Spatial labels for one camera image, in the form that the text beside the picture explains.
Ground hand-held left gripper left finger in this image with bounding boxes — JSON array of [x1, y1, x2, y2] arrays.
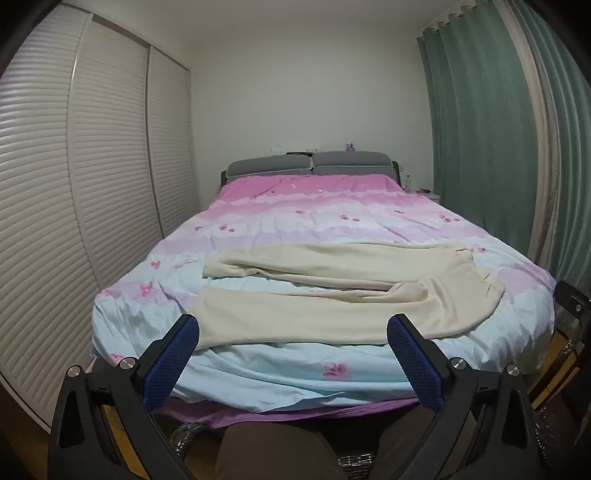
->
[[47, 313, 200, 480]]

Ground grey bed headboard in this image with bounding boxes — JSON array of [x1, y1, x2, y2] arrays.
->
[[220, 161, 403, 188]]

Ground person's right leg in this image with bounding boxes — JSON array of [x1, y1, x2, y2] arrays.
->
[[373, 405, 468, 480]]

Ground green curtain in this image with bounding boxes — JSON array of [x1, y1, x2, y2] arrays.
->
[[417, 0, 541, 278], [519, 0, 591, 298]]

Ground purple bed sheet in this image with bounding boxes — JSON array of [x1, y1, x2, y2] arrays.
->
[[161, 396, 422, 431]]

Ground grey headboard cushion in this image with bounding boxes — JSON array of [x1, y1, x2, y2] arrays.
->
[[311, 151, 393, 176], [227, 154, 314, 180]]

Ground beige curtain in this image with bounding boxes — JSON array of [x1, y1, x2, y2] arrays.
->
[[501, 0, 571, 280]]

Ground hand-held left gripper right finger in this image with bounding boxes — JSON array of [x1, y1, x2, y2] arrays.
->
[[387, 314, 539, 480]]

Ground cream pants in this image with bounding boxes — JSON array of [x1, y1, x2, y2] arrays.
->
[[189, 242, 506, 352]]

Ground floral pink blue duvet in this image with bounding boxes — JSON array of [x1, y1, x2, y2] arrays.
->
[[91, 174, 557, 414]]

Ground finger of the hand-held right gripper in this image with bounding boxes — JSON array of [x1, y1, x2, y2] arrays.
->
[[555, 280, 591, 325]]

